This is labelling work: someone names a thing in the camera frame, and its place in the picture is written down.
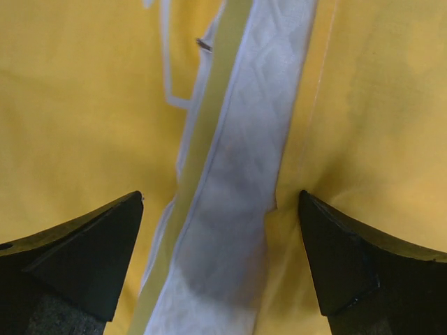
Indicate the yellow printed pillowcase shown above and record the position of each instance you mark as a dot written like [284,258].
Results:
[85,120]

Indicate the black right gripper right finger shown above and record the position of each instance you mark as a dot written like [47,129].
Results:
[368,281]

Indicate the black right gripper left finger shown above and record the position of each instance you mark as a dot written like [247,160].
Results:
[68,279]

